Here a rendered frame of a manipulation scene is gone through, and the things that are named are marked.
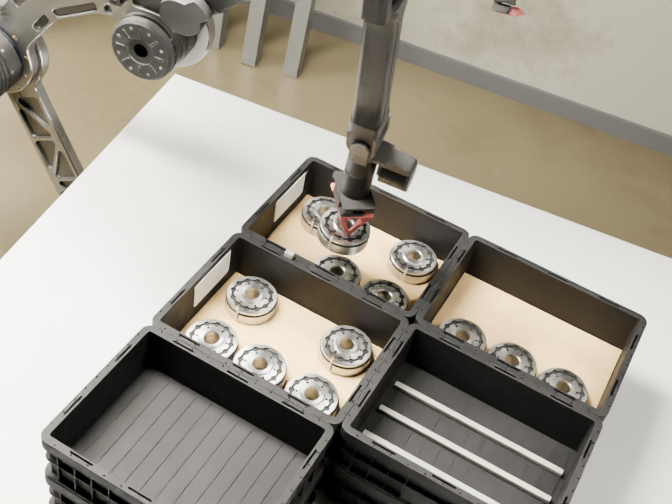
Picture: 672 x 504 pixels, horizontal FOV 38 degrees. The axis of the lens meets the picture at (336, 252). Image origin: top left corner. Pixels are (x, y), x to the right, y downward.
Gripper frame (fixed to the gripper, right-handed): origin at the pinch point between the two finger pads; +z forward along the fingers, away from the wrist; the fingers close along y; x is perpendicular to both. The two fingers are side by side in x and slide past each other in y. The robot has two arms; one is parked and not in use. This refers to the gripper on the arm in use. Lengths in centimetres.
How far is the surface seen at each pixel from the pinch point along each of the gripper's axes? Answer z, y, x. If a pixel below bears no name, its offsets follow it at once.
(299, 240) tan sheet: 17.9, 11.6, 4.6
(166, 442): 17, -36, 38
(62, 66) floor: 108, 185, 52
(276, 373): 13.4, -25.5, 16.4
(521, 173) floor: 104, 119, -115
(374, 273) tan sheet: 17.3, 0.9, -9.8
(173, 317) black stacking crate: 11.0, -12.9, 34.4
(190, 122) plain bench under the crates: 33, 68, 21
